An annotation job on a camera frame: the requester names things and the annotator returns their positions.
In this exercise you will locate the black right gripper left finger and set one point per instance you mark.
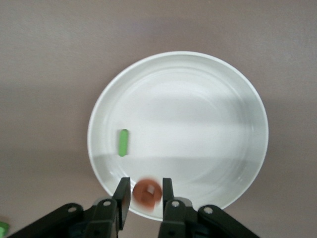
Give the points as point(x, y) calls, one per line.
point(123, 193)

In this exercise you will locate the green letter l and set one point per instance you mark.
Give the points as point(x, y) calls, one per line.
point(123, 143)

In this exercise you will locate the orange letter e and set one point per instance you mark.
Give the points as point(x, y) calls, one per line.
point(141, 193)

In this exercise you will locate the green letter p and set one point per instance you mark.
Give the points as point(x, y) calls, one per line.
point(3, 229)

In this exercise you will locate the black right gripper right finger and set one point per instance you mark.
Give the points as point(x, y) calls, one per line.
point(167, 193)

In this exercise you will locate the pale beige plate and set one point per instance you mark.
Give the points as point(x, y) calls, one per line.
point(185, 111)

